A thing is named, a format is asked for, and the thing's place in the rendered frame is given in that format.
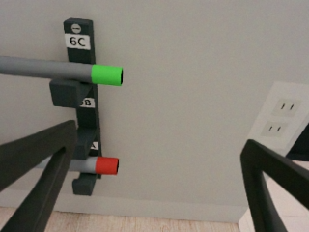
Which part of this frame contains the beige wall panel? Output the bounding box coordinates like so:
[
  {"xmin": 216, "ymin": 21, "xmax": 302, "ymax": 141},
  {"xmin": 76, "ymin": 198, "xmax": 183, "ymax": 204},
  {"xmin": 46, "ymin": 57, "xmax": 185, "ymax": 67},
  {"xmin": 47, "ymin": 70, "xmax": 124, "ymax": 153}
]
[{"xmin": 0, "ymin": 0, "xmax": 309, "ymax": 223}]

